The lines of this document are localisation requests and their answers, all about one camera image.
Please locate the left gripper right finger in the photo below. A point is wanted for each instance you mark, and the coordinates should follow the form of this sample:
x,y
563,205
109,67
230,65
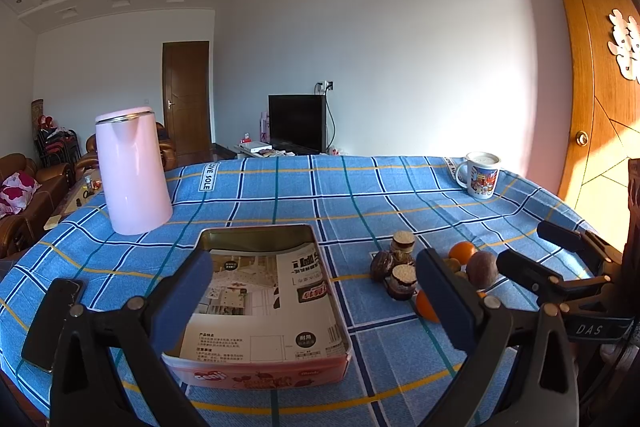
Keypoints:
x,y
480,330

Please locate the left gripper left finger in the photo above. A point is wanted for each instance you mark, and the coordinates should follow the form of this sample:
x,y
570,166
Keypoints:
x,y
145,327

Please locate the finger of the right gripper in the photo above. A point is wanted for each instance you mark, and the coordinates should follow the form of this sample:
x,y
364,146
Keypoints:
x,y
590,247
530,276

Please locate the brown passion fruit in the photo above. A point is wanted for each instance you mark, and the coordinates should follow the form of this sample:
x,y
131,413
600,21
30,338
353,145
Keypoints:
x,y
482,269

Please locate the orange tangerine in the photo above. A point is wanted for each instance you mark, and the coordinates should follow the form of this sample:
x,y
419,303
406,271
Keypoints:
x,y
462,252
425,308

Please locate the yellow-green round fruit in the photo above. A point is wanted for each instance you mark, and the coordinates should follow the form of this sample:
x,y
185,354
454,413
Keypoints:
x,y
453,264

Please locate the chocolate cupcake front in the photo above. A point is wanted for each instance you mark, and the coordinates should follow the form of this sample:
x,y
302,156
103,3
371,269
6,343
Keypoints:
x,y
401,283

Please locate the chocolate cupcake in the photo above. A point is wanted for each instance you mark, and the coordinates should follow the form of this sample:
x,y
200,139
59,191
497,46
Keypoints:
x,y
401,283
402,246

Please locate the chocolate cupcake back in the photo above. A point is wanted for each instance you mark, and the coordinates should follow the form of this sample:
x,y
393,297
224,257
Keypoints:
x,y
402,246

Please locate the dark marbled round cake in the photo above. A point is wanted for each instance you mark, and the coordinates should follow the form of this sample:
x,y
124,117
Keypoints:
x,y
381,265

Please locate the black smartphone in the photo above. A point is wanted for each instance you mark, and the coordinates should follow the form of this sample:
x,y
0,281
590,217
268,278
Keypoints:
x,y
42,338

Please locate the orange wooden near door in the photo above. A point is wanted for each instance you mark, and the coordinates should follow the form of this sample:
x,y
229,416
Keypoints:
x,y
604,121

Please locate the pink metal tin box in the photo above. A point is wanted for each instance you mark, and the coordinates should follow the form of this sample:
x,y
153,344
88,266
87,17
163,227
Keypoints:
x,y
270,375

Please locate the paper leaflet in tin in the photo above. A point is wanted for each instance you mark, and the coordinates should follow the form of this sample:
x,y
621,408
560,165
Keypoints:
x,y
271,307

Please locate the cartoon printed white mug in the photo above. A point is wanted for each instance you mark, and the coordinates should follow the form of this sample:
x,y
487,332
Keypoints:
x,y
479,174

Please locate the pink electric kettle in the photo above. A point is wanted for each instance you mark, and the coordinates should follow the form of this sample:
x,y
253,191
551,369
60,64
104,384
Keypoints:
x,y
132,172

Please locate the brown leather sofa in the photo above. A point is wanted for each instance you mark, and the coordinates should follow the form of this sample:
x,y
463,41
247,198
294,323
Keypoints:
x,y
23,230

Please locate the brown leather armchair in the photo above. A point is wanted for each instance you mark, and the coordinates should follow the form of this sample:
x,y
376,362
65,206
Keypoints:
x,y
168,154

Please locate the red white floral cushion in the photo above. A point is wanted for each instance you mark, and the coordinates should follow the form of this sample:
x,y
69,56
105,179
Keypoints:
x,y
17,193

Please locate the white door decoration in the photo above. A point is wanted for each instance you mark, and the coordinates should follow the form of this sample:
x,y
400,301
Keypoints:
x,y
625,45

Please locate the black television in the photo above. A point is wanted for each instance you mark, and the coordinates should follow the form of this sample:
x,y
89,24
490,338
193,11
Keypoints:
x,y
298,122

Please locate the dark brown far door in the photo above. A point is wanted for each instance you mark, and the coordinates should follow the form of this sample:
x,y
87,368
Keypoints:
x,y
186,97

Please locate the wall power socket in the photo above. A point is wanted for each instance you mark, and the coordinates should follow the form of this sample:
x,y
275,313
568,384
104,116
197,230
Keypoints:
x,y
323,86

